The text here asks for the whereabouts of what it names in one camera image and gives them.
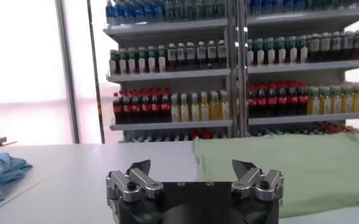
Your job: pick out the black slanted metal pole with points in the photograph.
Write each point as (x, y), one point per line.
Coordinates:
(95, 73)

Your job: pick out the blue label dark bottle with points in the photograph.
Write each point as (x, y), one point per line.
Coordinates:
(211, 54)
(201, 55)
(190, 56)
(171, 58)
(346, 46)
(221, 54)
(358, 45)
(181, 57)
(335, 47)

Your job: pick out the grey beverage shelf unit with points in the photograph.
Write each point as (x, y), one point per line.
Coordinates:
(307, 67)
(167, 74)

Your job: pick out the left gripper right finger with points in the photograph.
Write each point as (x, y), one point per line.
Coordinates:
(255, 182)

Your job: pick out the yellow juice bottle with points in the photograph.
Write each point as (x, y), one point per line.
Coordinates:
(312, 105)
(335, 103)
(204, 109)
(346, 103)
(358, 102)
(184, 110)
(175, 111)
(324, 104)
(194, 110)
(224, 108)
(214, 109)

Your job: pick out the beige label dark bottle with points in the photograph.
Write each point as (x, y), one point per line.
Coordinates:
(314, 48)
(324, 48)

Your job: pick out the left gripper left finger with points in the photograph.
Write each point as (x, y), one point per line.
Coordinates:
(136, 182)

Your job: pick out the grey window frame post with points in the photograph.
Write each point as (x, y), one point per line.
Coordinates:
(67, 76)

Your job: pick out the red cap cola bottle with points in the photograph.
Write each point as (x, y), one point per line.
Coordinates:
(117, 109)
(165, 107)
(126, 109)
(302, 100)
(154, 108)
(272, 101)
(145, 108)
(135, 108)
(282, 100)
(261, 101)
(252, 102)
(292, 100)

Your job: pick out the blue crumpled garment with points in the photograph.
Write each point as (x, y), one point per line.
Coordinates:
(8, 170)

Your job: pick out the green cap tea bottle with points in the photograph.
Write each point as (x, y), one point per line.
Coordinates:
(142, 61)
(280, 53)
(122, 61)
(292, 52)
(151, 60)
(270, 53)
(250, 54)
(161, 60)
(113, 62)
(132, 61)
(260, 54)
(302, 51)

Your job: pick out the green shirt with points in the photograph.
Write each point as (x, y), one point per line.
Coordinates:
(289, 170)

